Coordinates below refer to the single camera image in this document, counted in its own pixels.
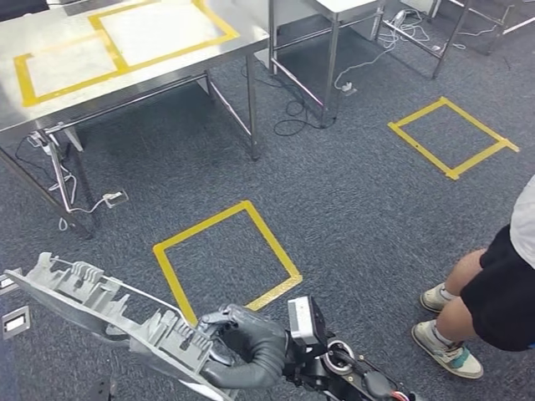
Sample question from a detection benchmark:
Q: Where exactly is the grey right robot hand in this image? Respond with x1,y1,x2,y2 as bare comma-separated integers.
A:
196,302,289,390

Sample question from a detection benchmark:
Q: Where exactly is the grey plastic hubcap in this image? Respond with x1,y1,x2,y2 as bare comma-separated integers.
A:
3,251,240,401

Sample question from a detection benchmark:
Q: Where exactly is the stainless steel workbench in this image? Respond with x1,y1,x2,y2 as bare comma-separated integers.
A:
267,0,473,129
0,0,271,240

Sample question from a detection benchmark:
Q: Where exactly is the floor outlet plate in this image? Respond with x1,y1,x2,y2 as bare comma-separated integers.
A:
1,305,32,342
102,189,129,211
0,266,24,297

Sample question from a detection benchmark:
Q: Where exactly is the yellow floor tape marking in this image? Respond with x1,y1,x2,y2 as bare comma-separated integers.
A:
388,96,521,181

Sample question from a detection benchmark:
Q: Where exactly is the person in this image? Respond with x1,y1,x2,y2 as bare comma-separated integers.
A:
411,174,535,381

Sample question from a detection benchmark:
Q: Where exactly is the black floor cable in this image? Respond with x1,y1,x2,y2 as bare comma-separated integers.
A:
240,59,338,138

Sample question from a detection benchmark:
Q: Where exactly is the white cable with plug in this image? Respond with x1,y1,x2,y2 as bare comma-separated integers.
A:
333,8,404,96

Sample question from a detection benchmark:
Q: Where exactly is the white cable tangle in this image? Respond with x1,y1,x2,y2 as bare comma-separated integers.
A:
400,6,500,53

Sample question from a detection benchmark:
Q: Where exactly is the steel table frame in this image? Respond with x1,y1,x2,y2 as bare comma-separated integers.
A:
428,0,535,57

